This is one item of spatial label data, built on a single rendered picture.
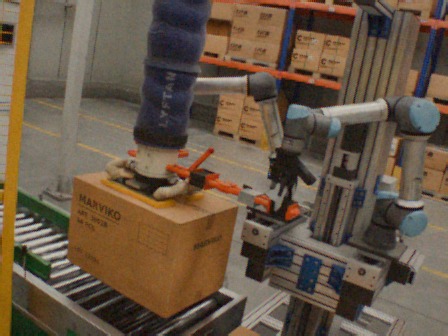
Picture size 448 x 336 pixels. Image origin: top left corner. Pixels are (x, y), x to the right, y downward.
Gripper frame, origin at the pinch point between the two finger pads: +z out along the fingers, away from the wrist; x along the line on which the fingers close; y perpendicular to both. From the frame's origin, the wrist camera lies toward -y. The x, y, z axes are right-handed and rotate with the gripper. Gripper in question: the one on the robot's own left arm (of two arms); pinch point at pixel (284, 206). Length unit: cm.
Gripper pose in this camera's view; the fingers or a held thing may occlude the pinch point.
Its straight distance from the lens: 165.0
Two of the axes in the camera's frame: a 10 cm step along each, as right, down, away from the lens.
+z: -1.8, 9.6, 2.3
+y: -8.1, -2.8, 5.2
